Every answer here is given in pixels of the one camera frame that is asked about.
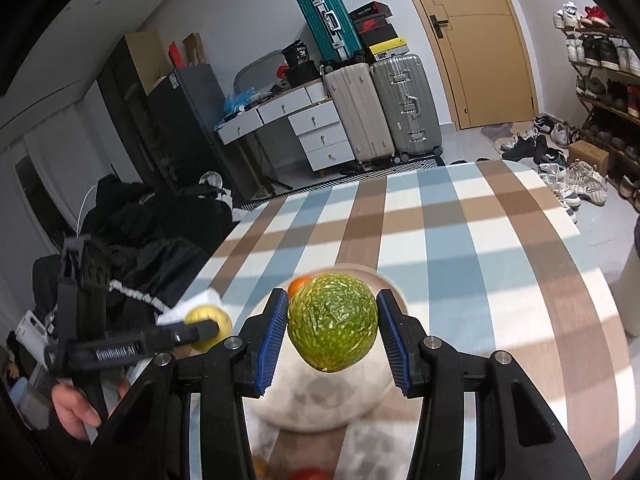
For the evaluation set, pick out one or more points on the teal suitcase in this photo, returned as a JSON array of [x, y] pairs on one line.
[[325, 25]]

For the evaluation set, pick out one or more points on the brown cardboard box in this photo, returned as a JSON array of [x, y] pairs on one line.
[[589, 156]]

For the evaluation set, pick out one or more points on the red and black shoe box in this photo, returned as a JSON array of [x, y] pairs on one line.
[[371, 25]]

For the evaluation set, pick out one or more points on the dark refrigerator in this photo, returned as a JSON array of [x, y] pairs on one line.
[[190, 110]]

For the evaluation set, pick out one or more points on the grey rounded mirror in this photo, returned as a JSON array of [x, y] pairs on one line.
[[255, 70]]

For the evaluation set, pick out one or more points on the green bumpy fruit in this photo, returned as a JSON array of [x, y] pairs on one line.
[[332, 320]]

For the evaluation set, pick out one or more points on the wooden shoe rack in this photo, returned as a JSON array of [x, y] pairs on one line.
[[607, 105]]

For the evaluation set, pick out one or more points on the grey floor cloth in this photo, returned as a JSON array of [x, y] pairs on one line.
[[500, 131]]

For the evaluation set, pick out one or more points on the red flat box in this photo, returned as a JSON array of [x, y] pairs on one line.
[[175, 55]]

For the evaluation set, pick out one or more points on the beige suitcase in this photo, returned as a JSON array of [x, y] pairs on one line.
[[357, 115]]

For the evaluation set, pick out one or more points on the person's left hand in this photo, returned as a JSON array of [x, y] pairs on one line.
[[70, 407]]

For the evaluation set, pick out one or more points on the blue plastic bag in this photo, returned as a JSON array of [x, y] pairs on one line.
[[240, 102]]

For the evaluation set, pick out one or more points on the white curtain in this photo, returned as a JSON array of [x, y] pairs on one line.
[[50, 130]]

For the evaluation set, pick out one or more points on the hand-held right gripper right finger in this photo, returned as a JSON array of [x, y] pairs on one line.
[[392, 340]]

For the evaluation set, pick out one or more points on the white and black garment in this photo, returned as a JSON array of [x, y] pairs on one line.
[[212, 182]]

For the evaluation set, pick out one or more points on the white desk with drawers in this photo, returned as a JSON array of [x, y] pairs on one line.
[[320, 135]]

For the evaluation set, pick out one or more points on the black printed bag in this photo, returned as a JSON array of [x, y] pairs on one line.
[[300, 52]]

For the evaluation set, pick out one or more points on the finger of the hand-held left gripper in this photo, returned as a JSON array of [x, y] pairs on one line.
[[97, 265], [190, 332]]

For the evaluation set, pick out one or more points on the yellow and white shoe box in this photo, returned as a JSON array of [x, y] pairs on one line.
[[390, 50]]

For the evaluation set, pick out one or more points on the checked tablecloth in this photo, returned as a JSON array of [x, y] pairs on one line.
[[450, 260]]

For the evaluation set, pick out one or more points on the plain black shoe box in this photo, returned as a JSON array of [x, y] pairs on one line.
[[382, 36]]

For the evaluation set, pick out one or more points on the rows of shoes on rack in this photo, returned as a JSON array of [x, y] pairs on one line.
[[600, 52]]

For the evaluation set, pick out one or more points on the yellow round fruit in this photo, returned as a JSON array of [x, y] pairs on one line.
[[205, 314]]

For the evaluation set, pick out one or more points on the tall dark wardrobe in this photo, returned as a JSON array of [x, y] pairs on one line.
[[125, 100]]

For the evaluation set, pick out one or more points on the grey suitcase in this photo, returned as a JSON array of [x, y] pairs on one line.
[[405, 105]]

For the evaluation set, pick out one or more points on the beige round plate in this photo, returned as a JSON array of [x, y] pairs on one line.
[[325, 400]]

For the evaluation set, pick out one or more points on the wooden door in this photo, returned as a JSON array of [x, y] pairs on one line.
[[480, 35]]

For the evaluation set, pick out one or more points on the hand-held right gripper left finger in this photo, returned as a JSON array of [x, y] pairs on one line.
[[272, 340]]

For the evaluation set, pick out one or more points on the flat cardboard package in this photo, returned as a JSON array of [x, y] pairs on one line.
[[192, 50]]

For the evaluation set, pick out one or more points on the scattered shoes on floor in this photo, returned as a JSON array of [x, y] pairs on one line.
[[565, 180]]

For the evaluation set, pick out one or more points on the pile of black clothes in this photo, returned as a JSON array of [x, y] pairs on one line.
[[140, 240]]

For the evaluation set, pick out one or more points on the white paper roll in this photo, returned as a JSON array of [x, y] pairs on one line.
[[200, 297]]

